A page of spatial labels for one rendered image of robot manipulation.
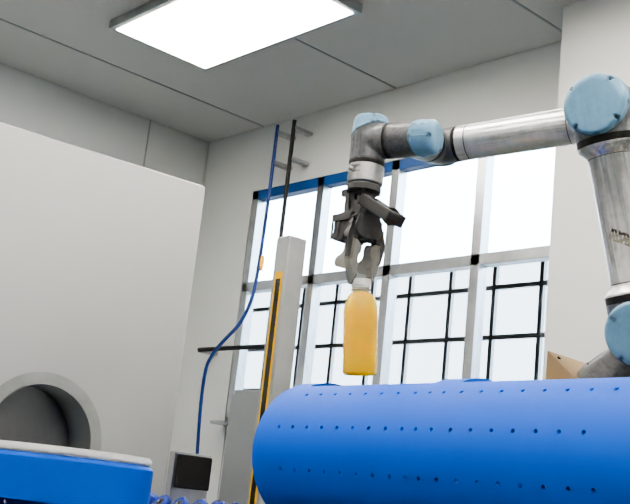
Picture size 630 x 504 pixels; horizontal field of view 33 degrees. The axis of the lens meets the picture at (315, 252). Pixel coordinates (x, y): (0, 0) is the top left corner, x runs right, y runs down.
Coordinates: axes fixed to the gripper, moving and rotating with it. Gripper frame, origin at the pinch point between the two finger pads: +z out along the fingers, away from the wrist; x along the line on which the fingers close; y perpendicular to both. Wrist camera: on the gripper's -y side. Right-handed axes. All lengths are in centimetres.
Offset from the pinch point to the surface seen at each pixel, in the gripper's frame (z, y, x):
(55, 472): 45, -20, 69
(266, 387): 15, 69, -30
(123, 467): 43, -21, 59
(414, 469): 38, -34, 14
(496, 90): -180, 203, -252
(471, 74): -194, 221, -251
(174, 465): 39, 54, 5
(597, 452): 34, -69, 14
